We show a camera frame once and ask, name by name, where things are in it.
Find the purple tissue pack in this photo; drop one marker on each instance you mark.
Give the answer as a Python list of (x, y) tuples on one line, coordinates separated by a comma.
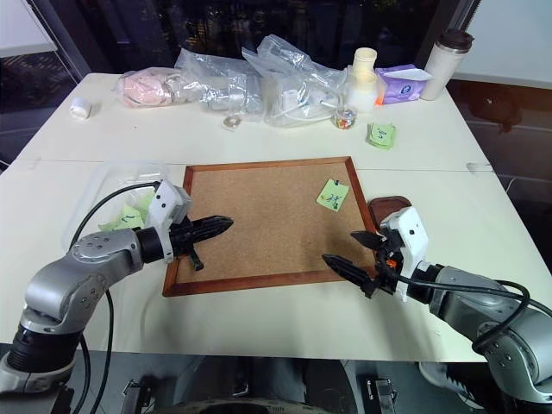
[(401, 86)]

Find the white tape roll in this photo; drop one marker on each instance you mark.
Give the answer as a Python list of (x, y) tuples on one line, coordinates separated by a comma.
[(80, 108)]

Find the plastic bag with pink contents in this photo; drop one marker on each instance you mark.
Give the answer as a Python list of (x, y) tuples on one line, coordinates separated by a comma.
[(146, 88)]

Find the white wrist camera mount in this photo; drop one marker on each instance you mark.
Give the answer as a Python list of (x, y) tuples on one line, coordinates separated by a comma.
[(409, 233), (166, 205)]

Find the clear bag with grey contents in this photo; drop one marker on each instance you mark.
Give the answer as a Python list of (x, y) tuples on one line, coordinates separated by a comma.
[(220, 84)]

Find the green sticky note stack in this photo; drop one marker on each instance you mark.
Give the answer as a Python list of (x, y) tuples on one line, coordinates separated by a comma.
[(380, 136)]

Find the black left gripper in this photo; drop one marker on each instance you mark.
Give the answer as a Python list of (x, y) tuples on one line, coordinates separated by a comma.
[(184, 240)]

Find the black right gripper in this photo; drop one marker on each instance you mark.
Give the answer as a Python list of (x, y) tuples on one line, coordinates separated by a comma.
[(388, 276)]

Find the white tumbler with brown lid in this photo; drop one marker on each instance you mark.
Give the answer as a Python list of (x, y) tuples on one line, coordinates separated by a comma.
[(440, 64)]

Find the wood-framed cork board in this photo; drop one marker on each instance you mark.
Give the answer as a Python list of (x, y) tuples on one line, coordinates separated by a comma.
[(267, 224)]

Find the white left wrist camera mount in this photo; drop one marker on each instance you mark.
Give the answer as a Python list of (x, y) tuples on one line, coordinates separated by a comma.
[(166, 205)]

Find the cream plastic bottle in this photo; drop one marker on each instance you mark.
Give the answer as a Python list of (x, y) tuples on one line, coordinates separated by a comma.
[(363, 86)]

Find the small brown wooden tray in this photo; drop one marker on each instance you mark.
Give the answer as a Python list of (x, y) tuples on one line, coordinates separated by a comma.
[(386, 207)]

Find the black chair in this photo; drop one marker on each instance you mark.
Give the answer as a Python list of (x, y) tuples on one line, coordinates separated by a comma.
[(496, 108)]

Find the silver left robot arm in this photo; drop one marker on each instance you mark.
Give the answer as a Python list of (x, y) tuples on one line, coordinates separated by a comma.
[(64, 284)]

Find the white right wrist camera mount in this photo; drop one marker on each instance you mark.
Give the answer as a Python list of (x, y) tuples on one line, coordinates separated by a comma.
[(409, 233)]

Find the clear plastic tray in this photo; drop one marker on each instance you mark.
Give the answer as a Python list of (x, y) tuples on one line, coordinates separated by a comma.
[(101, 181)]

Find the white shoe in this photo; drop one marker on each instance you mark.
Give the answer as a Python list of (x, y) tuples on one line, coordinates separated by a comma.
[(444, 376)]

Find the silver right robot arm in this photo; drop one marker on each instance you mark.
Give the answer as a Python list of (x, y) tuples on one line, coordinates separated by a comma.
[(487, 310)]

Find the small jar of colourful bits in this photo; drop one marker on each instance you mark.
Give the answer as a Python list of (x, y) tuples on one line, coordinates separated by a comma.
[(344, 117)]

